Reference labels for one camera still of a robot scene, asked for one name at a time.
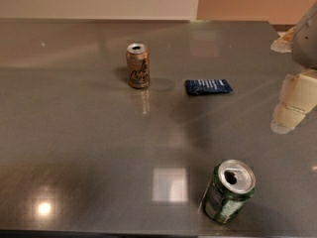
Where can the blue snack packet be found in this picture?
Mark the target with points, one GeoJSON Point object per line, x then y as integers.
{"type": "Point", "coordinates": [207, 86]}

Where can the orange soda can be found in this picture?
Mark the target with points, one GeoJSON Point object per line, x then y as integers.
{"type": "Point", "coordinates": [138, 62]}

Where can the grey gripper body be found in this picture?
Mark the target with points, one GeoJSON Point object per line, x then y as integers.
{"type": "Point", "coordinates": [306, 42]}

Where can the green soda can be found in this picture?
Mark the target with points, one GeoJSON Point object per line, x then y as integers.
{"type": "Point", "coordinates": [231, 186]}

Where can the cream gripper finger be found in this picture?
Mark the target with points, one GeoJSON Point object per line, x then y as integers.
{"type": "Point", "coordinates": [283, 43]}
{"type": "Point", "coordinates": [297, 98]}

